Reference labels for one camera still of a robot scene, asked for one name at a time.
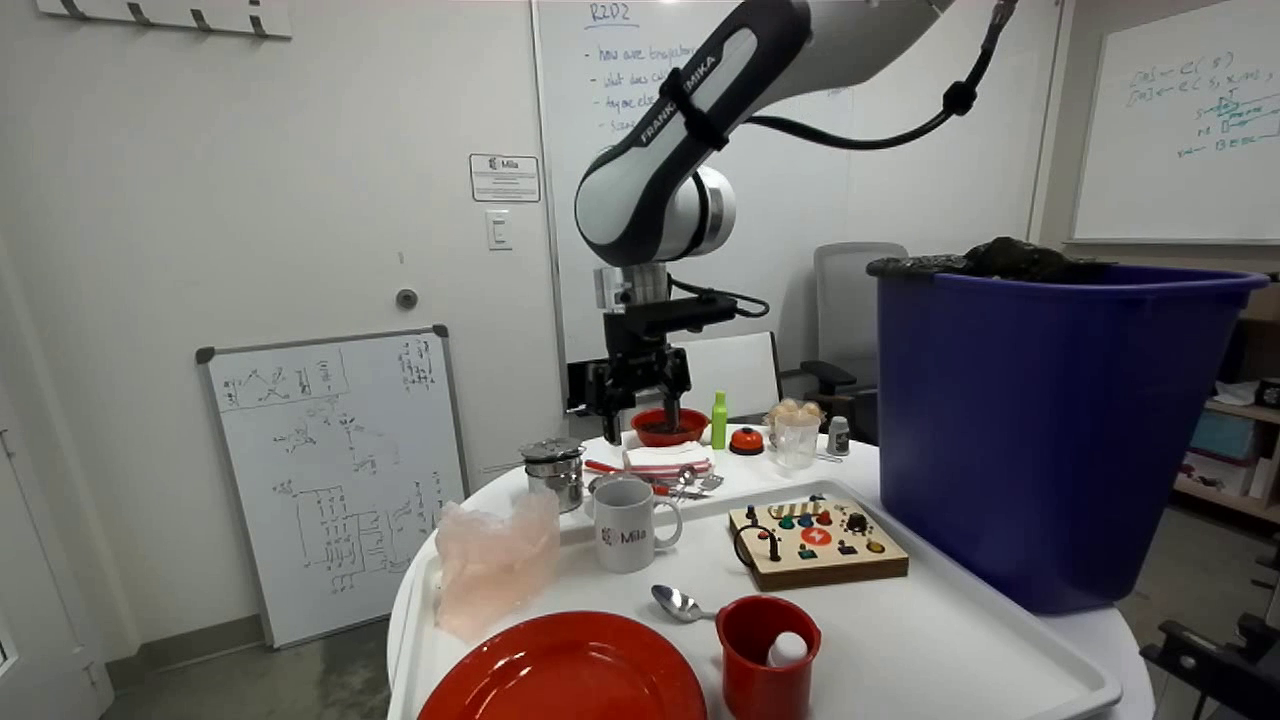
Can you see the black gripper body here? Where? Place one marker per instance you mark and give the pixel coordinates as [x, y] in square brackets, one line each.
[641, 347]

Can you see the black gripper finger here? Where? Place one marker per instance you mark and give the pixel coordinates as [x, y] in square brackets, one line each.
[604, 400]
[672, 393]

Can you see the white mug with logo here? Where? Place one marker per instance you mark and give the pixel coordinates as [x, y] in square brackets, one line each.
[622, 525]

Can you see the silver metal spoon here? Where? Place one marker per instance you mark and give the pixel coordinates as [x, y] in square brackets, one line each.
[677, 606]

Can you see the black box object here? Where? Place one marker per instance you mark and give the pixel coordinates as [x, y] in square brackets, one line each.
[578, 385]

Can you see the red bowl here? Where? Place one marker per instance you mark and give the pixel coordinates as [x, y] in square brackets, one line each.
[648, 428]

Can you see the small green bottle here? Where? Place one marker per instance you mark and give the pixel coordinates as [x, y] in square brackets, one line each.
[717, 426]

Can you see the white folded napkin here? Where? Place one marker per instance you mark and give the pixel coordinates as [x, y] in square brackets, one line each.
[664, 458]

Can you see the small red round lid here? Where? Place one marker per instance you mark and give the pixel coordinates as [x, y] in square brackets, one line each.
[747, 443]

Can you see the silver metal utensil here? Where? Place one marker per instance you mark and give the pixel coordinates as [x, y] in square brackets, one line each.
[696, 481]

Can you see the clear glass cup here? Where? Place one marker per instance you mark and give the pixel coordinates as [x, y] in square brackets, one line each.
[799, 434]

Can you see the small grey shaker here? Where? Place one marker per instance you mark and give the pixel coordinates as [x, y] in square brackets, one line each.
[839, 439]

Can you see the translucent pink plastic bag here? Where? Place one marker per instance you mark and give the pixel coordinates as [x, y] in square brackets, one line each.
[492, 560]

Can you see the wooden peg puzzle board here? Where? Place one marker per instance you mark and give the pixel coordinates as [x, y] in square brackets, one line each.
[814, 554]

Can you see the red plastic plate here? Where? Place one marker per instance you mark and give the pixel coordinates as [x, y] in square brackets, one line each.
[562, 674]

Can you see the small white ball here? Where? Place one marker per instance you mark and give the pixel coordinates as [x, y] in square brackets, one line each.
[791, 651]

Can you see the small framed whiteboard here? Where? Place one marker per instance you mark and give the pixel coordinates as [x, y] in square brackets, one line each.
[333, 481]

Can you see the red plastic cup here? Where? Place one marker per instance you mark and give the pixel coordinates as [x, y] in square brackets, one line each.
[750, 680]

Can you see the dark material in bin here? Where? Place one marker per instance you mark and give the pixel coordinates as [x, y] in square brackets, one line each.
[1026, 259]

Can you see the large blue plastic bin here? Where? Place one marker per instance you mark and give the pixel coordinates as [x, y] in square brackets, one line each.
[1055, 426]

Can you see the wooden storage shelf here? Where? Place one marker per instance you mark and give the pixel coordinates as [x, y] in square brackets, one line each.
[1234, 443]

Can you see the black metal stand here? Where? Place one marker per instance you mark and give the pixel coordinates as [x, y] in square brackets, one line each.
[1221, 666]

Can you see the white light switch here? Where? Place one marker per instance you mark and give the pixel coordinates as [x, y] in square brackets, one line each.
[498, 229]

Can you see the white wall sign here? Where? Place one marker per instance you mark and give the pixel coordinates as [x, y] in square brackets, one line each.
[507, 178]

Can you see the round grey wall stopper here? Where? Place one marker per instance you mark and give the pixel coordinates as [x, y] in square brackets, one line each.
[405, 299]

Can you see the large wall whiteboard with writing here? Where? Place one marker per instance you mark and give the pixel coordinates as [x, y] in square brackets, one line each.
[865, 203]

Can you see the wall whiteboard with green writing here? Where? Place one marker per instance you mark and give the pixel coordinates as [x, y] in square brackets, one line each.
[1186, 133]

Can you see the wall coat hook rack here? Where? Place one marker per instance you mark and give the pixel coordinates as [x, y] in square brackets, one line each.
[160, 12]

